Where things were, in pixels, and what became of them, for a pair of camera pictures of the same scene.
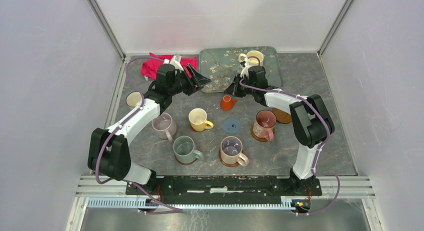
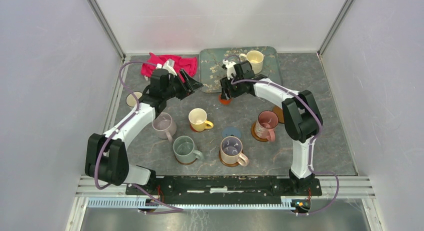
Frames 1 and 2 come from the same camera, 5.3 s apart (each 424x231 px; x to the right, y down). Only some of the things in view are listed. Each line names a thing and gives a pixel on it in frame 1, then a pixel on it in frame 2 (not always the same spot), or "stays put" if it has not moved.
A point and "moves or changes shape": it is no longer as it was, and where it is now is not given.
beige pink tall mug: (231, 149) stays put
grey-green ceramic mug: (183, 147) stays put
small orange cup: (227, 103) moves or changes shape
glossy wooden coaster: (233, 165) stays put
